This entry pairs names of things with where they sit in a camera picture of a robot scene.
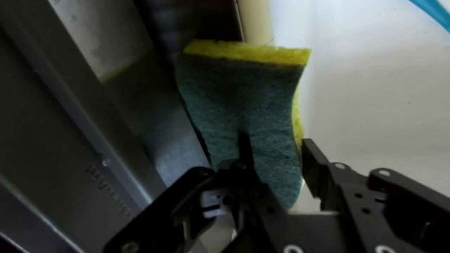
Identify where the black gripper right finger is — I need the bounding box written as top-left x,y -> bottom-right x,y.
301,136 -> 450,253

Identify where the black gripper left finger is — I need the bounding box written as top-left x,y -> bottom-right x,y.
103,164 -> 258,253

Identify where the blue plastic knife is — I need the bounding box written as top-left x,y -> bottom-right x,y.
408,0 -> 450,33

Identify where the yellow green scrub sponge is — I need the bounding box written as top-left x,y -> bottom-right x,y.
175,38 -> 313,212

